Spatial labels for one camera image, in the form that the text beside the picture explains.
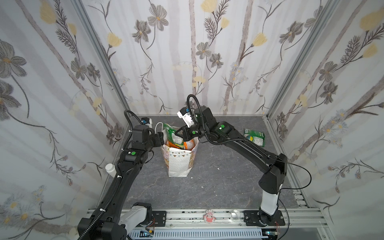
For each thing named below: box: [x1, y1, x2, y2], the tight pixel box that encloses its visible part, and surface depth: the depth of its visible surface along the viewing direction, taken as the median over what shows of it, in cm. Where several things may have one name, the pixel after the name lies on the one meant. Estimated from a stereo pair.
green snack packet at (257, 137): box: [243, 128, 265, 148], surface depth 107 cm
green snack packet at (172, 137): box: [163, 123, 184, 150], surface depth 75 cm
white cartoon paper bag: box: [155, 122, 199, 178], surface depth 77 cm
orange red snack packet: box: [165, 141, 181, 149], surface depth 83 cm
